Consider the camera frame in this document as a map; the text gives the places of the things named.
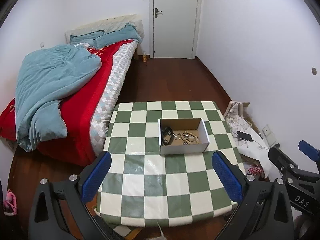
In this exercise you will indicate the red white plastic bag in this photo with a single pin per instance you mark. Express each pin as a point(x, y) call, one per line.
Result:
point(254, 170)

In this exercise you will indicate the red bed sheet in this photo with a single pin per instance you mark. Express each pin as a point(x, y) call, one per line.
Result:
point(76, 110)

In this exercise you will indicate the pink slippers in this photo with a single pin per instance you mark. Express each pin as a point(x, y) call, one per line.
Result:
point(10, 204)

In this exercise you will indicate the white door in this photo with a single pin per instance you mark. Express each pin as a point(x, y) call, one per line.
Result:
point(174, 28)

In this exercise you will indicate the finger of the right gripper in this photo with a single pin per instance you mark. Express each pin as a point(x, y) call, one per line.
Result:
point(309, 150)

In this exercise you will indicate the checkered grey white mattress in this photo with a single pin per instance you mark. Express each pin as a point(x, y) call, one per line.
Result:
point(101, 118)

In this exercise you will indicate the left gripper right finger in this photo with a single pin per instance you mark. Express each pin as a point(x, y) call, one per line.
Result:
point(263, 210)

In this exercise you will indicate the green white checkered tablecloth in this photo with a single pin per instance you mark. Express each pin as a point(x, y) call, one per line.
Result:
point(144, 188)

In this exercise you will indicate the white cardboard box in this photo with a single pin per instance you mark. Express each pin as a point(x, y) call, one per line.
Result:
point(190, 136)

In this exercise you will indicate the black smartphone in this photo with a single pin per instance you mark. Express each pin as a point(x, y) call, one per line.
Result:
point(244, 136)

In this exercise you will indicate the beige headboard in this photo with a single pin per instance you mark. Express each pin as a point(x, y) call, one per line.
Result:
point(108, 25)

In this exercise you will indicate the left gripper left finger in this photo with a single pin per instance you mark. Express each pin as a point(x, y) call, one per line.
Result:
point(46, 219)

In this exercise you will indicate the teal blue duvet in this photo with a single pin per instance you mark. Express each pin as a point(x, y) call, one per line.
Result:
point(46, 77)

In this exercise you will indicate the teal pillow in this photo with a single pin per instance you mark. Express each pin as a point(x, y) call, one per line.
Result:
point(101, 38)

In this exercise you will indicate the white wall sockets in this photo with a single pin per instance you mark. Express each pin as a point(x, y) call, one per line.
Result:
point(269, 136)

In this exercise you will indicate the small orange bottle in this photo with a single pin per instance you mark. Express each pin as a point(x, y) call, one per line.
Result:
point(144, 56)

